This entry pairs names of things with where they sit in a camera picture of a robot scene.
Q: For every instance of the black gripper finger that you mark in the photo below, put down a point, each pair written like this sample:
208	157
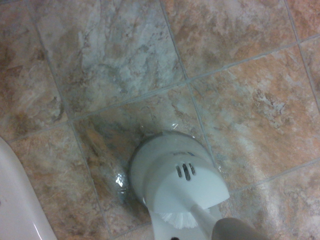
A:
175	238

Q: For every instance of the white toilet brush holder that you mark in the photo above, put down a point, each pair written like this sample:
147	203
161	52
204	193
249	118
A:
162	170

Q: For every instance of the white toilet bowl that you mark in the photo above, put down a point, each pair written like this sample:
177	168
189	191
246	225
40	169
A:
15	200

